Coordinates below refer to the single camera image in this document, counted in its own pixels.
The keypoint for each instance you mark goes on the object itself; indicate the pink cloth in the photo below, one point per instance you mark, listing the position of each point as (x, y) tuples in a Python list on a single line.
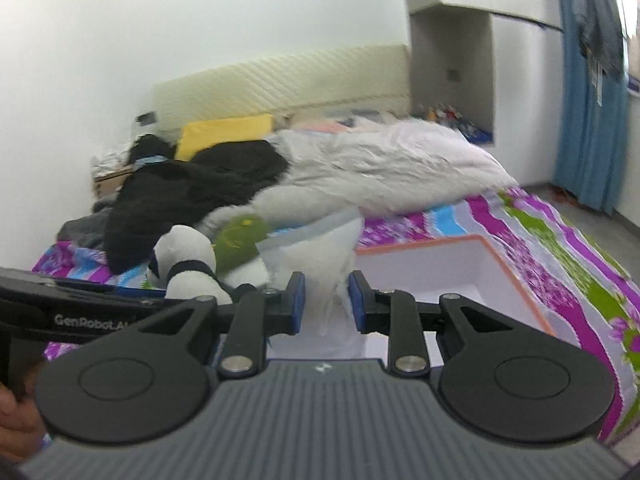
[(320, 126)]

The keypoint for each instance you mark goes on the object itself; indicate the green plush toy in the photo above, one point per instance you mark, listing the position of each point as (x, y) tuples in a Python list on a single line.
[(240, 240)]

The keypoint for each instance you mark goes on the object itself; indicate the black fleece garment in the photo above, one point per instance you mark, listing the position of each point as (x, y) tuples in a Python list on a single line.
[(175, 195)]

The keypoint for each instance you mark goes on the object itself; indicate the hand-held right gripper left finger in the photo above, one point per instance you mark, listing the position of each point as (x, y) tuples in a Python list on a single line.
[(298, 302)]

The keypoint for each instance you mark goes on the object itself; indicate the pile of small toys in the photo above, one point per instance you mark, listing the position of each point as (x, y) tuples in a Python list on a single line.
[(450, 115)]

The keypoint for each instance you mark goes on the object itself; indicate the blue white packet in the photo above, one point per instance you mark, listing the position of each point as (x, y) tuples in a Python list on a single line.
[(310, 255)]

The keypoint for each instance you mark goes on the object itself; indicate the yellow pillow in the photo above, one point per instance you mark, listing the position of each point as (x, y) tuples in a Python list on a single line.
[(220, 132)]

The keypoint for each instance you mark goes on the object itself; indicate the white and black plush toy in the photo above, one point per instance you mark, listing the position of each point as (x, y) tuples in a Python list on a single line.
[(185, 245)]

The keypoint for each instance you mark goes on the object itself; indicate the brown cardboard box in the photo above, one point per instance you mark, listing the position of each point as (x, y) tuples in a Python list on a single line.
[(112, 182)]

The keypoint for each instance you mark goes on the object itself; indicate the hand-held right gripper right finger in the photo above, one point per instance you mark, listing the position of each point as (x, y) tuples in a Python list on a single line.
[(356, 305)]

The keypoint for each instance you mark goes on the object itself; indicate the cream padded headboard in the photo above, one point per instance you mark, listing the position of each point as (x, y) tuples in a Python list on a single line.
[(300, 80)]

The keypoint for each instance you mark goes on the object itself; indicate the white duvet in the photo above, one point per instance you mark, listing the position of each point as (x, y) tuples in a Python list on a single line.
[(400, 160)]

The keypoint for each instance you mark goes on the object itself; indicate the person's left hand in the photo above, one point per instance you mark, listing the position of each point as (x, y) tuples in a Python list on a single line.
[(17, 427)]

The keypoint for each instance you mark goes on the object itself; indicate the colourful striped bed sheet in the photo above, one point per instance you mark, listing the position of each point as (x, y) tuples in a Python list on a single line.
[(550, 240)]

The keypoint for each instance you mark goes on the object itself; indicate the hanging dark grey clothes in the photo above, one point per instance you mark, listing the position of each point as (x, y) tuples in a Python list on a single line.
[(600, 20)]

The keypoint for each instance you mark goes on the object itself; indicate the white box with orange rim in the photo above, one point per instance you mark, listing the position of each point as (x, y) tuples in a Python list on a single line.
[(440, 270)]

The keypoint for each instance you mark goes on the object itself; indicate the blue curtain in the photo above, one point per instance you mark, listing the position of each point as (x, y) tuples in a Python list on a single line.
[(585, 135)]

